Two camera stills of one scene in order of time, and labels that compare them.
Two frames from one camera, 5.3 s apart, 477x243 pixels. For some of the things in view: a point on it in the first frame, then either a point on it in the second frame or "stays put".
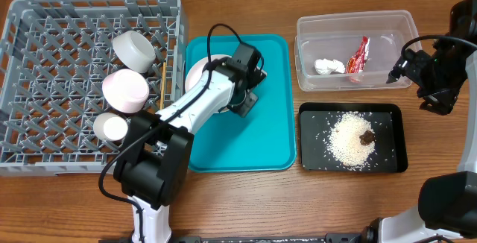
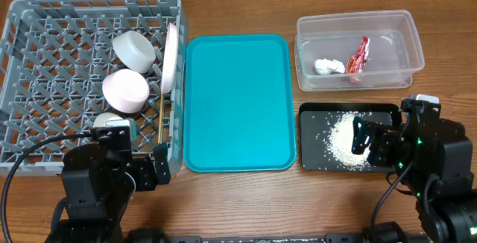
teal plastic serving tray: [265, 140] stays put
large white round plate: [195, 70] -> [169, 62]
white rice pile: [345, 142] stays put
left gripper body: [244, 104] -> [142, 174]
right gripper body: [408, 64] -> [378, 143]
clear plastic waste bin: [351, 51] stays put
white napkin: [326, 66] stays put
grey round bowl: [134, 51] stays put
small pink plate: [125, 90] stays put
